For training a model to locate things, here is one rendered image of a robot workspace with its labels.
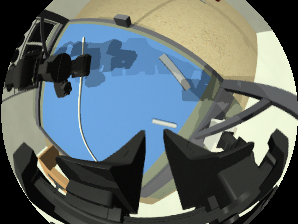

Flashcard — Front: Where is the silver metal pin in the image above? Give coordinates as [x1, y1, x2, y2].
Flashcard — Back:
[152, 119, 176, 128]

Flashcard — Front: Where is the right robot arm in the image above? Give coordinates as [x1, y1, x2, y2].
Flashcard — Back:
[4, 50, 72, 98]

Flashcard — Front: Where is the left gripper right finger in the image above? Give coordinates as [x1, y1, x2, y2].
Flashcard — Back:
[163, 129, 255, 210]

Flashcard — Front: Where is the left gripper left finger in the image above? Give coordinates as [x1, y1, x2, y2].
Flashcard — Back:
[55, 130, 146, 215]

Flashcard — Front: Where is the blue mat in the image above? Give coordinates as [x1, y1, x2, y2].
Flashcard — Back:
[43, 24, 211, 175]

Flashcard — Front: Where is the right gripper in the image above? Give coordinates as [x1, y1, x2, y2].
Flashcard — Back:
[70, 54, 92, 78]

